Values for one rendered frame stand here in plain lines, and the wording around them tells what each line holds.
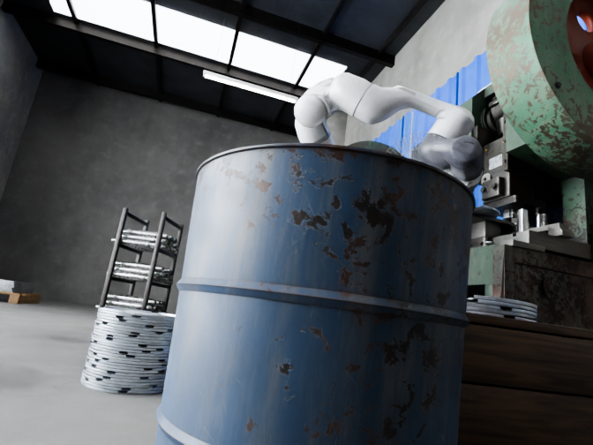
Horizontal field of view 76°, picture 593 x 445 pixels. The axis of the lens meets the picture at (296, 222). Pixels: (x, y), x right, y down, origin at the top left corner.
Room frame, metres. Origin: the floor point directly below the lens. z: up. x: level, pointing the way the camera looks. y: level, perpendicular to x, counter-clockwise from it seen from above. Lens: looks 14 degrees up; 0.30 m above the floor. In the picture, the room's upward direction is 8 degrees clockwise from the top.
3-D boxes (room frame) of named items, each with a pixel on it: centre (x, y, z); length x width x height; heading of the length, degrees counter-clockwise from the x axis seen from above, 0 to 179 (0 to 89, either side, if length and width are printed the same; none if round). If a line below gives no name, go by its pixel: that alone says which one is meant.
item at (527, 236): (1.57, -0.92, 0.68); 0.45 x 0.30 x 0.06; 16
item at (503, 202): (1.57, -0.92, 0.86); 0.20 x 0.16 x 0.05; 16
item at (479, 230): (1.52, -0.75, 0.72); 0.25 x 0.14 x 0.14; 106
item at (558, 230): (1.41, -0.96, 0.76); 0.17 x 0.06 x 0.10; 16
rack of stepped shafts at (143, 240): (3.17, 1.20, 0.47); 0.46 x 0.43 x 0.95; 86
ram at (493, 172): (1.56, -0.88, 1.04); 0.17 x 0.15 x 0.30; 106
